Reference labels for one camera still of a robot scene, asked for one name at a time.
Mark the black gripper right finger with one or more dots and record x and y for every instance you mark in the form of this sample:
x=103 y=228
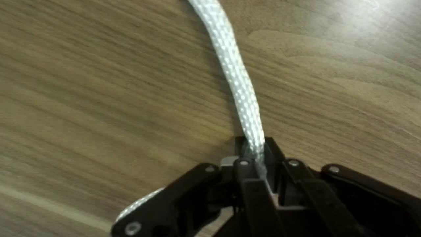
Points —
x=343 y=201

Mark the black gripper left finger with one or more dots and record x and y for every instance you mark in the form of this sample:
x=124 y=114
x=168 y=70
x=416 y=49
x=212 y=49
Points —
x=176 y=205

